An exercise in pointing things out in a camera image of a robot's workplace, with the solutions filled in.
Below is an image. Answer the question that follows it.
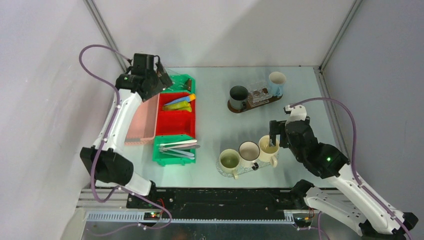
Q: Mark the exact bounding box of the clear holder with brown ends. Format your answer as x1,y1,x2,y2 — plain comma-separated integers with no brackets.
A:
163,67,193,92

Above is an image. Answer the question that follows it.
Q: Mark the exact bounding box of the cream mug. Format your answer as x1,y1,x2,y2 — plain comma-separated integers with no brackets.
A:
258,135,280,168

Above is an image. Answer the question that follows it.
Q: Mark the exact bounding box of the white ribbed mug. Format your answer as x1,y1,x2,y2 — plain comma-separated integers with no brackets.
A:
238,141,260,171

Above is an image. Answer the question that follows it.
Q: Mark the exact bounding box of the clear acrylic holder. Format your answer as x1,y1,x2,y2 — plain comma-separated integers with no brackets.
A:
247,82,272,103

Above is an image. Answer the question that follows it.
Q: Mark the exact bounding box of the light blue mug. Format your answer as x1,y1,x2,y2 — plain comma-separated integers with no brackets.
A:
267,71,287,97

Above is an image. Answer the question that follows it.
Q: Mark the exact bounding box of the clear textured oval tray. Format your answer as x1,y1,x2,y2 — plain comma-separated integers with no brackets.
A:
215,149,279,179

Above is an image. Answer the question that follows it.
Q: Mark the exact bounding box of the black mug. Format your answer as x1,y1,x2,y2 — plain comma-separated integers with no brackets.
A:
229,85,249,111

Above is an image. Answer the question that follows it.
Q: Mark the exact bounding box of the green mug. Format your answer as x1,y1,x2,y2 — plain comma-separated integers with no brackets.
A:
219,149,240,180

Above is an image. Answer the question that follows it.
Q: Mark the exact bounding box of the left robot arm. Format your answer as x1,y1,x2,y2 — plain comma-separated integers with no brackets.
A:
80,53,173,208

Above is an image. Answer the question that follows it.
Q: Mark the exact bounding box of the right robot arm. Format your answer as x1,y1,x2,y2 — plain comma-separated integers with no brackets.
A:
269,117,419,240

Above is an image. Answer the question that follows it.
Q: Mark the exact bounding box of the brown wooden oval tray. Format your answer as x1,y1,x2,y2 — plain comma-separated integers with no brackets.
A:
227,95,283,114

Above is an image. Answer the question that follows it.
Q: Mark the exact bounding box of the white toothbrush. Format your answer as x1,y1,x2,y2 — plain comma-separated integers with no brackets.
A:
159,139,198,147

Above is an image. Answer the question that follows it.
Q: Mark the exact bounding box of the green bin at back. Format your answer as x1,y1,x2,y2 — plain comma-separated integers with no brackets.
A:
158,74,196,95

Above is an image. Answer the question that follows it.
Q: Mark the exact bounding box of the red plastic bin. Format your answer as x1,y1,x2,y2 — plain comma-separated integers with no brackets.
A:
155,91,196,138

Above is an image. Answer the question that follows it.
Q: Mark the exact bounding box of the pink perforated basket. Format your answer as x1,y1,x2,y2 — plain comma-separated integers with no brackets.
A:
124,95,159,146

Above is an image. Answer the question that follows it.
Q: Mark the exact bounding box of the green bin with toothbrushes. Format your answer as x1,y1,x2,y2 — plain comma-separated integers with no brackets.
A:
152,134,196,166

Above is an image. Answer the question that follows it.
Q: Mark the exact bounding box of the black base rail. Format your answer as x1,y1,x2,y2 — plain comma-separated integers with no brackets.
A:
79,187,375,226

